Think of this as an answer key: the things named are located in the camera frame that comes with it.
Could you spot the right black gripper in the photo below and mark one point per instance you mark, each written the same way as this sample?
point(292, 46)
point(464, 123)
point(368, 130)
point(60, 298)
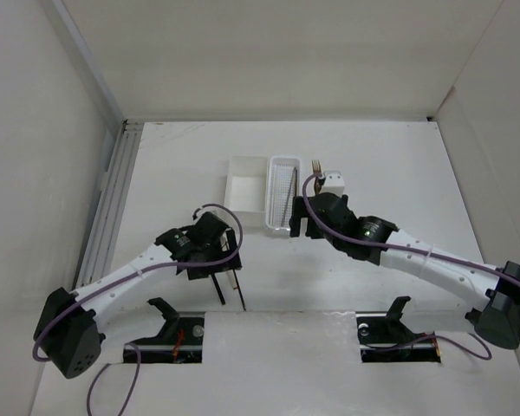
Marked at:
point(299, 212)

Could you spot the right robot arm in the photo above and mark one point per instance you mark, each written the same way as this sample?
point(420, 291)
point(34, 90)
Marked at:
point(491, 293)

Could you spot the aluminium rail frame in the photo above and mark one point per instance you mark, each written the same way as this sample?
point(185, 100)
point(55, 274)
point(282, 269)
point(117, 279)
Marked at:
point(113, 183)

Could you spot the brown wooden fork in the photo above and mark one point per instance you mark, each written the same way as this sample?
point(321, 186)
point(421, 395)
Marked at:
point(317, 186)

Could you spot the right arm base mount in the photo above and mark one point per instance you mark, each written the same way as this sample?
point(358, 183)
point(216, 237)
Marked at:
point(383, 337)

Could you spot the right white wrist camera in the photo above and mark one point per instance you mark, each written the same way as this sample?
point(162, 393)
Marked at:
point(332, 182)

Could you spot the dark thin chopstick left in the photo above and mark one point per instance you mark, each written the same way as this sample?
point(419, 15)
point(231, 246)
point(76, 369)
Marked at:
point(239, 290)

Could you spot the cream wooden spoon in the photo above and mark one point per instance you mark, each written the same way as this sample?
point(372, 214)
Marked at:
point(232, 278)

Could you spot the white perforated basket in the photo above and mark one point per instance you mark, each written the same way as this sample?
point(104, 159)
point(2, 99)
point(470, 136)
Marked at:
point(279, 174)

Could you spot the gold fork black handle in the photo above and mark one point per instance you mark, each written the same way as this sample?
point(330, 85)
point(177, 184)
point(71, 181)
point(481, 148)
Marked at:
point(316, 168)

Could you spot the black spoon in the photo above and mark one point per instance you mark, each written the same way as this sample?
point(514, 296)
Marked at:
point(218, 289)

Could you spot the white square box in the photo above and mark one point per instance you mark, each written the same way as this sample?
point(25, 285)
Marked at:
point(245, 191)

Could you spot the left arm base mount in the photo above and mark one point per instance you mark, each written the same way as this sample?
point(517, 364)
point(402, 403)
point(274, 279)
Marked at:
point(179, 340)

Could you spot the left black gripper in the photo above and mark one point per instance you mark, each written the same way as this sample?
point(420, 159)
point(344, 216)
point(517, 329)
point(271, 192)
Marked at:
point(203, 272)

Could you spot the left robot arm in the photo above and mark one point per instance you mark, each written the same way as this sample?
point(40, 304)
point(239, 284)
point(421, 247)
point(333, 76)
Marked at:
point(73, 325)

